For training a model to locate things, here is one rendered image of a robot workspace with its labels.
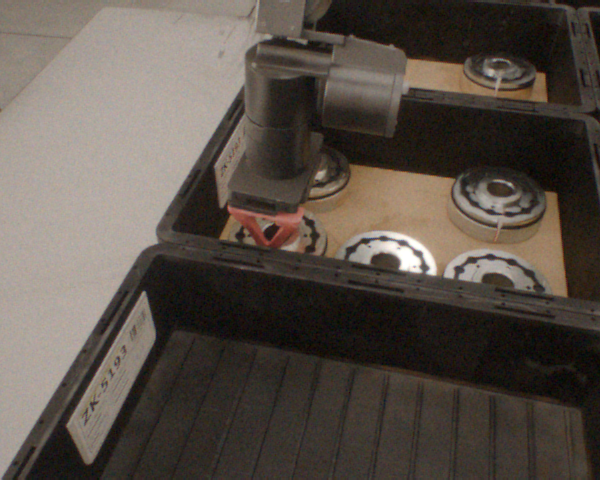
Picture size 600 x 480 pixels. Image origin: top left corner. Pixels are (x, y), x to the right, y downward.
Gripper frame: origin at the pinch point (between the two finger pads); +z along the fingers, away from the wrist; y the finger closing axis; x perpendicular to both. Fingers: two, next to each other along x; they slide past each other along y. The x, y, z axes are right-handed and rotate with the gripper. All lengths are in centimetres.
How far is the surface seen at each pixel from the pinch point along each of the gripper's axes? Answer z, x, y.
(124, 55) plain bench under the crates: 24, 49, 60
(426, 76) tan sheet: 5.8, -11.8, 43.3
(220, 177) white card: -1.9, 7.1, 3.7
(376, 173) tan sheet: 4.6, -8.3, 17.2
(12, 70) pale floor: 107, 160, 156
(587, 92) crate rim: -6.4, -29.9, 25.7
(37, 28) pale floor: 110, 173, 196
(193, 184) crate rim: -5.3, 7.8, -1.6
